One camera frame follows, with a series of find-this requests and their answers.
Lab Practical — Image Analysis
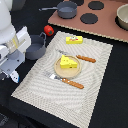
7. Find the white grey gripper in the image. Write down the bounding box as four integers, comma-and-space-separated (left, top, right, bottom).
0, 26, 31, 75

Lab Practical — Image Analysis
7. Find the yellow toy cheese wedge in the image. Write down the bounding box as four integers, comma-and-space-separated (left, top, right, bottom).
60, 55, 78, 68

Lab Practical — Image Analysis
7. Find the yellow toy butter block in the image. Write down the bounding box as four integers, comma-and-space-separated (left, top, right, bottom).
66, 36, 83, 44

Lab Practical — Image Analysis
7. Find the white toy fish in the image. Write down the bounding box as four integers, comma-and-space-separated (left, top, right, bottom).
10, 71, 19, 83

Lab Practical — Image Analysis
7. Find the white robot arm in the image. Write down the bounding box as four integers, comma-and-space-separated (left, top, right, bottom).
0, 0, 31, 76

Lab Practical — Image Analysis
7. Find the red toy tomato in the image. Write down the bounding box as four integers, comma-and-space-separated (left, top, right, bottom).
44, 25, 54, 36

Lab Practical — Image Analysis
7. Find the round wooden plate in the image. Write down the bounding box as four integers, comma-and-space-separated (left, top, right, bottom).
54, 55, 81, 78

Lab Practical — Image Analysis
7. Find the grey toy saucepan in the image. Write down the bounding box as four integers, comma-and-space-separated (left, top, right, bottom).
38, 0, 78, 20

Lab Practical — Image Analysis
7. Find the brown toy stove top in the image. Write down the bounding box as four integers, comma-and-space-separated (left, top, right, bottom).
48, 0, 128, 42

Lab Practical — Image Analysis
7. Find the beige toy bowl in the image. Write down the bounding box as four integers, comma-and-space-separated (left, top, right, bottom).
117, 4, 128, 30

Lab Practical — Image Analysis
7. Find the grey two-handled toy pot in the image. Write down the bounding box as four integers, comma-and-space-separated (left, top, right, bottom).
26, 32, 46, 60

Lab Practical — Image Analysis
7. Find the toy knife orange handle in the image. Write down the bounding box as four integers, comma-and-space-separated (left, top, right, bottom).
56, 49, 96, 63

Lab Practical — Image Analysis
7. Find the toy fork orange handle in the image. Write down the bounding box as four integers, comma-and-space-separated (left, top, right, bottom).
43, 71, 84, 89

